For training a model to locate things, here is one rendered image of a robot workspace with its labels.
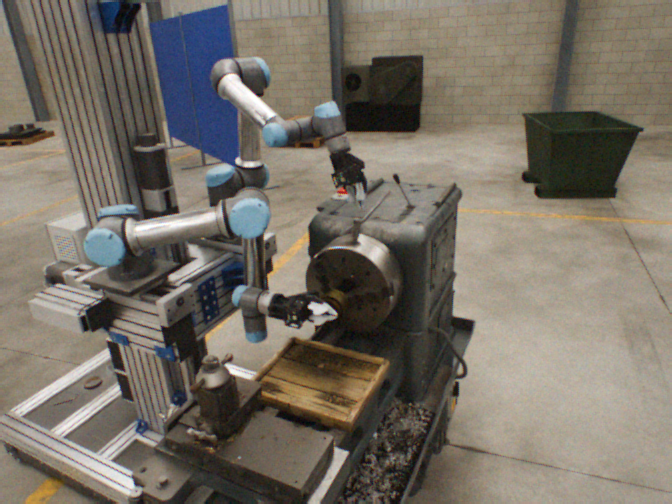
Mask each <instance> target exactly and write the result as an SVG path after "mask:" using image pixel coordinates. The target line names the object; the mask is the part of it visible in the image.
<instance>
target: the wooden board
mask: <svg viewBox="0 0 672 504"><path fill-rule="evenodd" d="M291 339H292V340H291ZM291 339H290V340H289V341H288V342H289V343H288V342H287V343H286V344H285V345H283V346H282V347H281V348H280V349H279V350H278V351H277V352H276V353H275V354H274V355H273V357H272V358H273V359H272V358H271V359H270V360H269V361H270V362H269V361H267V362H266V363H265V364H264V365H263V366H262V368H261V369H260V370H259V371H258V372H257V373H256V374H255V375H254V376H253V377H252V378H251V379H250V380H253V381H256V382H260V385H262V386H261V387H262V389H263V390H262V397H261V399H260V400H259V401H258V402H257V403H259V404H262V405H265V406H268V407H271V408H274V409H277V410H280V411H283V412H286V413H289V414H292V415H295V416H298V417H301V418H304V419H307V420H310V421H313V422H316V423H319V424H322V425H325V426H328V427H331V428H334V429H338V430H341V431H344V432H347V433H351V432H352V430H353V429H354V427H355V425H356V424H357V422H358V420H359V419H360V417H361V415H362V414H363V412H364V410H365V409H366V407H367V405H368V404H369V402H370V401H371V399H372V397H373V396H374V394H375V392H376V391H377V389H378V386H379V385H380V383H381V382H382V380H383V378H384V377H385V375H386V373H387V372H388V370H389V360H388V359H386V360H385V359H383V358H380V357H376V356H372V355H367V354H363V353H358V352H356V351H352V350H347V349H343V348H338V347H334V346H331V345H328V344H324V343H320V342H316V341H312V340H311V341H310V340H308V339H302V338H299V337H295V336H292V337H291ZM296 345H298V347H297V350H298V351H296V350H295V347H296ZM294 346H295V347H294ZM301 346H302V347H301ZM304 346H305V347H306V348H305V347H304ZM299 347H301V348H302V349H301V348H299ZM303 347H304V348H303ZM309 347H310V348H309ZM290 348H291V349H292V348H293V349H292V350H294V352H292V353H291V355H288V354H289V353H290V352H291V351H292V350H291V349H290ZM313 348H314V349H313ZM336 348H337V349H336ZM303 349H304V350H305V351H304V350H303ZM306 349H307V350H306ZM310 349H311V351H312V352H311V351H310ZM312 349H313V350H314V351H315V352H314V351H313V350H312ZM315 349H316V350H315ZM302 350H303V352H302ZM289 351H290V352H289ZM307 351H309V352H308V353H307ZM287 352H288V353H287ZM319 352H320V353H319ZM294 353H298V354H294ZM303 353H304V355H303ZM322 353H323V354H324V355H323V354H322ZM328 353H331V354H328ZM301 354H302V355H301ZM306 354H307V356H308V355H309V357H311V356H312V357H313V356H315V357H316V358H315V357H314V358H312V357H311V359H308V360H306V358H308V357H307V356H305V355H306ZM310 354H312V355H310ZM320 354H321V355H320ZM284 355H286V356H284ZM300 355H301V356H300ZM335 355H336V356H335ZM337 355H338V357H337ZM291 356H293V357H294V358H293V357H291ZM297 356H299V357H297ZM319 356H321V357H319ZM332 356H335V357H332ZM341 356H342V357H341ZM345 356H346V357H345ZM296 357H297V358H296ZM303 357H304V359H302V358H303ZM339 357H341V358H339ZM281 358H282V359H283V358H285V359H283V360H282V359H281ZM300 358H301V359H300ZM320 358H324V359H320ZM342 358H343V359H342ZM344 358H345V359H344ZM346 358H347V359H346ZM348 358H349V359H351V360H348ZM315 359H316V361H315ZM319 359H320V360H319ZM329 359H330V360H329ZM337 359H338V360H337ZM353 359H355V360H356V361H354V362H353ZM288 360H289V361H288ZM296 360H297V361H299V362H297V361H296ZM302 360H303V361H302ZM309 360H311V361H309ZM312 360H313V361H312ZM324 360H325V361H324ZM300 361H301V362H300ZM304 361H305V362H304ZM320 361H322V363H321V362H320ZM328 361H329V362H328ZM340 361H342V362H340ZM351 361H352V362H353V363H352V362H351ZM293 362H294V363H293ZM306 362H307V363H310V364H308V365H307V364H306ZM317 362H318V363H317ZM324 362H325V363H328V365H327V364H325V363H324ZM333 362H334V363H333ZM337 362H338V363H337ZM339 362H340V363H339ZM357 362H358V363H357ZM276 363H277V364H276ZM296 363H297V364H296ZM319 363H321V364H320V365H317V364H319ZM329 363H330V364H331V365H330V364H329ZM335 363H336V364H335ZM343 363H344V364H343ZM364 363H365V364H364ZM372 363H373V364H372ZM332 364H333V365H335V366H333V365H332ZM338 364H339V365H340V364H341V365H340V366H339V365H338ZM360 364H362V365H360ZM363 364H364V365H363ZM374 364H375V365H374ZM293 365H294V366H293ZM345 365H346V367H345ZM367 365H368V366H369V367H370V366H371V365H374V366H373V367H372V368H375V370H373V369H371V367H370V368H369V367H368V366H367ZM377 365H378V366H379V365H380V366H379V367H380V368H379V370H378V366H377ZM284 366H288V367H284ZM296 366H297V367H296ZM336 366H338V367H336ZM353 366H354V367H353ZM366 366H367V367H366ZM278 367H279V368H278ZM332 367H333V368H332ZM335 367H336V368H335ZM352 367H353V368H352ZM355 367H356V368H355ZM307 368H308V369H307ZM345 368H347V369H348V370H347V369H345ZM362 368H363V369H362ZM364 368H365V369H364ZM367 368H369V371H371V370H372V371H371V372H373V373H369V371H368V369H367ZM331 369H332V370H331ZM349 369H350V370H351V369H353V370H351V371H349ZM356 369H357V370H356ZM360 369H362V370H360ZM380 369H381V370H380ZM271 370H272V371H271ZM377 370H378V371H377ZM259 372H260V373H259ZM268 372H269V374H270V373H271V374H270V375H268ZM275 372H276V373H275ZM343 372H346V373H347V374H346V373H343ZM357 373H358V374H357ZM367 373H368V374H367ZM350 374H351V375H350ZM274 375H275V376H274ZM353 375H354V377H353ZM355 376H356V378H355ZM359 376H360V377H359ZM263 377H264V378H263ZM267 377H268V378H267ZM271 377H272V378H271ZM364 377H365V378H367V379H365V378H364ZM358 378H359V379H358ZM370 378H371V379H370ZM361 379H363V380H361ZM287 380H288V381H289V382H288V381H287ZM369 380H370V381H369ZM285 381H286V382H285ZM366 381H368V382H366ZM264 382H265V383H266V384H264ZM291 382H292V383H291ZM350 382H352V384H351V383H350ZM290 383H291V384H290ZM278 384H279V385H280V386H279V385H278ZM271 385H272V386H271ZM363 385H365V386H363ZM359 386H360V387H359ZM277 387H278V388H277ZM339 387H340V388H339ZM276 388H277V389H276ZM363 388H367V389H363ZM331 389H332V391H331ZM267 390H270V391H267ZM329 390H330V391H329ZM265 391H266V392H265ZM343 391H344V392H345V393H344V392H343ZM364 391H365V392H364ZM368 391H369V392H368ZM279 392H282V393H279ZM336 392H337V394H336ZM340 392H341V393H342V394H341V393H340ZM356 392H357V393H356ZM264 393H265V394H264ZM269 393H270V394H269ZM359 393H360V394H359ZM273 394H274V395H273ZM338 394H339V395H338ZM345 394H346V395H345ZM327 395H328V396H327ZM333 395H334V396H335V397H334V396H333ZM340 395H341V396H340ZM343 396H345V397H343ZM275 397H278V399H277V398H275ZM331 397H332V398H333V397H334V398H333V399H332V398H331ZM346 397H347V400H346V404H345V399H346ZM349 397H350V398H349ZM363 397H364V398H363ZM326 398H328V399H326ZM335 398H336V399H338V400H340V401H339V402H338V403H337V402H336V403H334V401H338V400H335ZM356 398H357V400H358V399H359V400H358V401H355V399H356ZM343 399H344V400H343ZM349 399H350V401H348V400H349ZM353 399H354V400H353ZM330 400H331V401H330ZM352 401H353V402H352ZM359 401H360V402H359ZM324 402H325V404H323V403H324ZM355 402H356V404H355ZM340 403H341V404H340ZM328 404H329V405H328ZM330 405H331V407H330ZM353 405H354V407H353V408H354V409H352V406H353ZM357 406H358V407H357ZM323 407H324V408H323ZM356 407H357V408H356ZM349 408H351V409H350V410H351V411H352V412H351V411H350V410H349ZM317 409H318V410H317ZM332 409H333V411H332ZM341 411H342V412H344V414H343V413H342V412H341ZM320 412H321V413H320ZM345 412H346V413H345ZM348 412H349V413H350V412H351V414H348ZM338 414H339V416H338ZM342 415H343V416H342ZM345 415H348V416H345ZM350 420H351V421H350ZM349 421H350V422H349Z"/></svg>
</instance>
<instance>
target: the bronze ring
mask: <svg viewBox="0 0 672 504"><path fill-rule="evenodd" d="M345 295H346V294H345V293H344V292H342V291H340V290H333V289H332V290H328V291H326V292H325V293H324V295H323V297H322V298H321V300H323V301H324V302H325V303H326V304H328V305H329V306H330V307H331V308H332V309H333V310H334V311H335V312H337V314H338V317H337V318H335V319H333V320H330V321H326V322H329V323H331V322H334V321H336V320H337V319H339V318H340V317H341V316H342V315H344V314H346V313H347V311H348V309H349V302H348V299H347V298H346V296H345Z"/></svg>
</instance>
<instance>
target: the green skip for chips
mask: <svg viewBox="0 0 672 504"><path fill-rule="evenodd" d="M522 116H523V117H525V130H526V144H527V158H528V170H529V171H524V172H523V173H522V178H521V179H522V180H523V181H524V182H525V183H542V184H543V185H536V187H535V190H534V194H535V195H536V196H537V197H538V198H539V199H567V198H616V193H617V188H616V187H614V186H615V184H616V182H617V179H618V177H619V175H620V173H621V171H622V168H623V166H624V164H625V162H626V160H627V158H628V155H629V153H630V151H631V149H632V147H633V145H634V142H635V140H636V138H637V136H638V134H639V132H643V130H644V128H642V127H639V126H636V125H634V124H631V123H628V122H626V121H623V120H620V119H617V118H615V117H612V116H609V115H607V114H604V113H601V112H599V111H573V112H538V113H522Z"/></svg>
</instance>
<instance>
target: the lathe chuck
mask: <svg viewBox="0 0 672 504"><path fill-rule="evenodd" d="M350 242H353V237H344V238H340V239H337V240H335V241H333V242H331V243H330V244H328V245H327V246H326V247H325V248H323V249H322V250H321V251H320V252H319V253H318V254H316V255H315V256H314V257H313V258H312V259H311V261H310V263H309V265H308V267H307V270H306V276H305V282H306V289H307V291H310V290H314V289H315V290H317V291H318V292H319V296H320V299H321V298H322V297H323V295H324V294H323V292H322V291H321V290H320V289H321V288H322V287H323V286H322V284H321V283H320V282H319V280H318V278H319V277H320V275H319V274H318V273H317V271H316V270H315V269H314V267H313V266H312V265H313V264H315V263H316V262H317V261H318V260H317V259H316V256H317V255H319V254H320V253H322V252H323V253H324V254H325V256H326V257H327V258H328V259H329V261H330V262H331V263H332V265H333V266H334V267H335V269H336V270H337V271H338V273H339V274H340V275H341V277H342V278H345V279H344V282H343V283H342V284H341V285H340V286H339V287H338V288H337V289H336V290H340V291H342V292H344V293H345V294H347V293H348V292H349V291H350V290H351V289H352V288H351V287H350V286H349V285H348V284H347V282H346V278H347V279H350V280H351V281H353V282H354V283H355V284H356V285H357V286H373V287H390V283H391V287H392V293H393V294H392V296H390V298H389V297H385V298H384V300H383V301H382V302H381V303H367V304H366V306H359V305H357V306H356V307H355V308H349V309H348V311H347V313H346V314H344V315H343V316H342V319H341V322H340V324H339V328H342V329H344V330H348V331H354V332H363V331H368V330H371V329H374V328H376V327H377V326H379V325H380V324H381V323H382V322H383V321H384V320H385V319H386V317H387V316H388V314H389V313H390V312H391V310H392V309H393V308H394V306H395V305H396V303H397V301H398V298H399V295H400V279H399V275H398V272H397V269H396V267H395V265H394V263H393V262H392V260H391V259H390V258H389V256H388V255H387V254H386V253H385V252H384V251H383V250H382V249H380V248H379V247H378V246H376V245H375V244H373V243H371V242H369V241H367V240H364V239H361V238H358V239H357V242H359V243H360V245H357V246H355V245H351V244H350Z"/></svg>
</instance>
